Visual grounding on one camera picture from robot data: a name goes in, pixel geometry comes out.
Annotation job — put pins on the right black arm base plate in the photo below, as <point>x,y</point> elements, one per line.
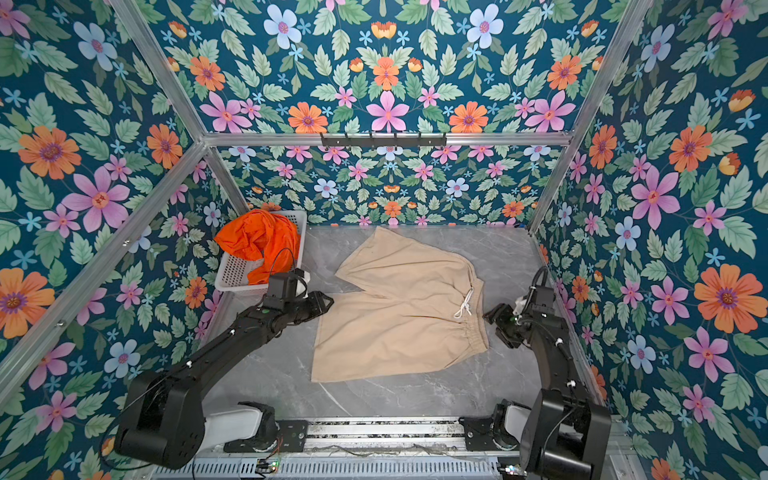
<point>487,434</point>

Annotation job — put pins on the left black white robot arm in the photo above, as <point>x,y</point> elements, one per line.
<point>163,422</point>

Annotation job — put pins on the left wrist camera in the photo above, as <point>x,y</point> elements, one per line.
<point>288,285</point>

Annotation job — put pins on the orange shorts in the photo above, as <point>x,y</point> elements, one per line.
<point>262,236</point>

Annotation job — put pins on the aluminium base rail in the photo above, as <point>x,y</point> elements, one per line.
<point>444,434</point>

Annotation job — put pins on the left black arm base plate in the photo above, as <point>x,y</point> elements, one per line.
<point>272,437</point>

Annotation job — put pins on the white vented cable duct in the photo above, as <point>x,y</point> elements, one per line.
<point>338,468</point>

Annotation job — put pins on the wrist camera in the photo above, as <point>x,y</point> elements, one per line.
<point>540,299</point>
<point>288,285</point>

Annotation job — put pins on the beige drawstring shorts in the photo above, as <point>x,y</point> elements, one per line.
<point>416,309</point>

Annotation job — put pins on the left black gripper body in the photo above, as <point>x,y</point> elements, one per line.
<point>305,309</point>

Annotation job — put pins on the black hook rail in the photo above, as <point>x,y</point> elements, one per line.
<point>371,140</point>

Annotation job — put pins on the white perforated plastic basket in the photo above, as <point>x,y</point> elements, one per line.
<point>232,272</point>

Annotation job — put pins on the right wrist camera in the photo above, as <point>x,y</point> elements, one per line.
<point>540,299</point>

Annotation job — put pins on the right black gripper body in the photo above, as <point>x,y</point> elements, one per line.
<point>508,323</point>

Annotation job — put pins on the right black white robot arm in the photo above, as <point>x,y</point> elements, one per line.
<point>565,433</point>

